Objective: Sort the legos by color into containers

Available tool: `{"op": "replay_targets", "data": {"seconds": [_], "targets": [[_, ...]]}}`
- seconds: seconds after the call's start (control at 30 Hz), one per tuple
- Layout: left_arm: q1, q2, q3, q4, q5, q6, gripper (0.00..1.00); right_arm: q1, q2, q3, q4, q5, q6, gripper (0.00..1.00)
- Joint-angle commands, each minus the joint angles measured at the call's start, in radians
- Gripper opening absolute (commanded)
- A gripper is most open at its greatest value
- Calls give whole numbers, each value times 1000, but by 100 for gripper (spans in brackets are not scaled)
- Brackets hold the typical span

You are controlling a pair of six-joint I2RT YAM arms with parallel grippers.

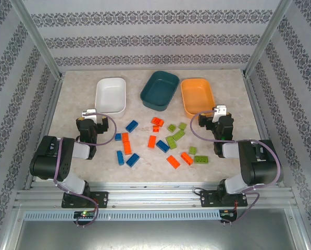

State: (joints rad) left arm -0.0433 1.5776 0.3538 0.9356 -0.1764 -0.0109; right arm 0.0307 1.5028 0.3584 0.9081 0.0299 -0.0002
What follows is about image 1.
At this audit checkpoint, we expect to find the orange plastic container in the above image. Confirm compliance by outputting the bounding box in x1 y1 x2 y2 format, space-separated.
180 78 216 119

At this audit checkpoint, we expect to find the white plastic container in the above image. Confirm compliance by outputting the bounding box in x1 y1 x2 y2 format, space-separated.
94 77 127 118

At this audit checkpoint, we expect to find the teal plastic container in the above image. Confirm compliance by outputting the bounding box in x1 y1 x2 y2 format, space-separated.
140 70 181 112

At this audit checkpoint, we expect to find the left circuit board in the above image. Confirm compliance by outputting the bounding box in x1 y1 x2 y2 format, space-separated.
73 211 96 219

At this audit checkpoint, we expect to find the circuit board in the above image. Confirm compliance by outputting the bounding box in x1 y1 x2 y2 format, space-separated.
220 209 238 218
73 211 96 219

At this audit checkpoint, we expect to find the right circuit board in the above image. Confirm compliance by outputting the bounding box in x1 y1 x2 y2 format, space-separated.
220 209 238 218

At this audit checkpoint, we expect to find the grey metal panel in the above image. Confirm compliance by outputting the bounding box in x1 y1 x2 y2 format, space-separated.
14 208 306 250

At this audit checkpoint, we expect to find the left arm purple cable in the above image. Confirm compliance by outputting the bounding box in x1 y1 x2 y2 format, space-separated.
53 112 117 228

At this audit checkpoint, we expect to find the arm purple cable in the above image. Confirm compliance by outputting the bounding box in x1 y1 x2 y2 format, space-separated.
53 112 117 228
190 110 281 227

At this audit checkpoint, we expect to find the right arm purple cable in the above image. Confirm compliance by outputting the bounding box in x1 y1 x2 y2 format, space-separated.
190 110 281 227

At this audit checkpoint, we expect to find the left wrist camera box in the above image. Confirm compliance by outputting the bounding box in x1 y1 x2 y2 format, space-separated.
81 108 97 122

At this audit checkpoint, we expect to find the right aluminium side rail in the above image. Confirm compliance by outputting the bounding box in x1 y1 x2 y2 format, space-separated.
242 72 285 188

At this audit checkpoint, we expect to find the aluminium side rail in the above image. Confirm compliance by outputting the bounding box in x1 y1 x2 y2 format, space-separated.
242 72 285 188
23 74 65 190

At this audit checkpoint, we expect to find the left aluminium side rail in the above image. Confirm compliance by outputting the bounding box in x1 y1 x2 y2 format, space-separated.
23 74 65 190

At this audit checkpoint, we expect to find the left black mount plate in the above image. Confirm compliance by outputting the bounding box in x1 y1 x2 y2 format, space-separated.
61 192 109 208

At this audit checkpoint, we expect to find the black mount plate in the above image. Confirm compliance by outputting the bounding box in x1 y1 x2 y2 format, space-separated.
61 192 109 208
200 190 248 208

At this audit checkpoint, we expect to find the right black mount plate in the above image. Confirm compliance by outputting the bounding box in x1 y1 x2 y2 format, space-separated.
200 190 248 208

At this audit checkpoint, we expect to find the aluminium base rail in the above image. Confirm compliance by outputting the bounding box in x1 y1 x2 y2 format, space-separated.
13 182 296 209

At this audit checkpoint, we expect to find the slotted grey cable duct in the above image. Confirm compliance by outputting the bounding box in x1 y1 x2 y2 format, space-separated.
23 210 221 221

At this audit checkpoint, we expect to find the right aluminium frame post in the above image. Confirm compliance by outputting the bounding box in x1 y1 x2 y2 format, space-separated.
244 0 293 76

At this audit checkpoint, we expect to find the aluminium frame post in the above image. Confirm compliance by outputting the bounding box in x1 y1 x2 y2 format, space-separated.
244 0 293 76
10 0 64 79

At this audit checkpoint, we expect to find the left aluminium frame post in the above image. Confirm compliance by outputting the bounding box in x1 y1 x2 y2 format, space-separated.
10 0 64 79

